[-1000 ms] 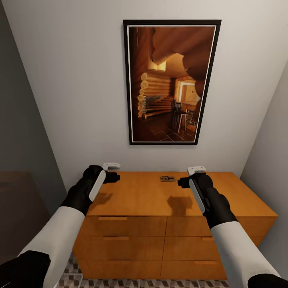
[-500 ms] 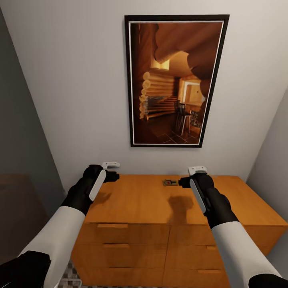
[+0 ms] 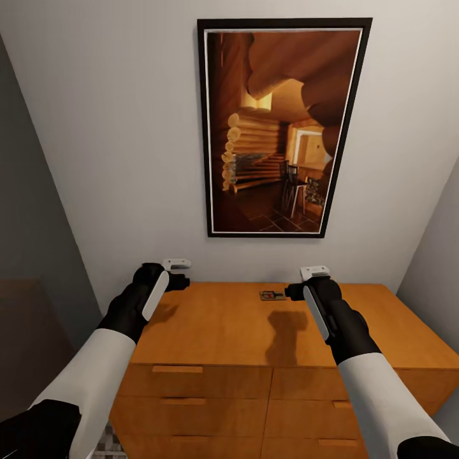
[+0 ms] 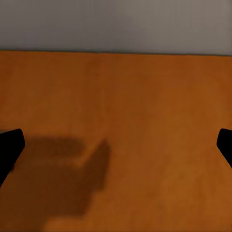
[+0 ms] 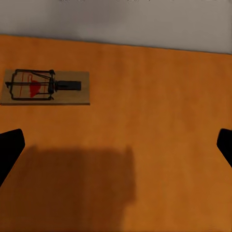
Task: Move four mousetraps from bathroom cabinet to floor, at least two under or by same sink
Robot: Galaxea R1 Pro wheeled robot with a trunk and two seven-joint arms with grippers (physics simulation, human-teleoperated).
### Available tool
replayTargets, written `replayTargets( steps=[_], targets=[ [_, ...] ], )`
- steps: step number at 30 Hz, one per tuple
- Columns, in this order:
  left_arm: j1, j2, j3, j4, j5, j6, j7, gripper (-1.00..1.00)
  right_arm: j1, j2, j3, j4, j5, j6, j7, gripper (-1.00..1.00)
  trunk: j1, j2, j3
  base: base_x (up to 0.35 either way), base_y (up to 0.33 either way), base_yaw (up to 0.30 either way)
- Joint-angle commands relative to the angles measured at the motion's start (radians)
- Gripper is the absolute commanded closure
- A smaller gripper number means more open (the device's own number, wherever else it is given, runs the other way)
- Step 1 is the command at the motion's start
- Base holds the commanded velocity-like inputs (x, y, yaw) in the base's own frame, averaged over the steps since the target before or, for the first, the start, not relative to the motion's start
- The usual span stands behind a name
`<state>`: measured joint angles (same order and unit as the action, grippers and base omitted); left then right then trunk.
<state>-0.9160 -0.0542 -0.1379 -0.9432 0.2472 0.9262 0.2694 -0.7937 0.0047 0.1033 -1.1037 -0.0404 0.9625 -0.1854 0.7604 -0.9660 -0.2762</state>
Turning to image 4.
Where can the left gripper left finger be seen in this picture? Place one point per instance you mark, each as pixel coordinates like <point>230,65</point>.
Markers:
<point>12,144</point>

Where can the cabinet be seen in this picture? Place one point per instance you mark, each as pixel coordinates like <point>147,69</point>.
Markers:
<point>116,142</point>

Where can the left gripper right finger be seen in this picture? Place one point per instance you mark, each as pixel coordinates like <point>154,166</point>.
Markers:
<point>224,143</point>

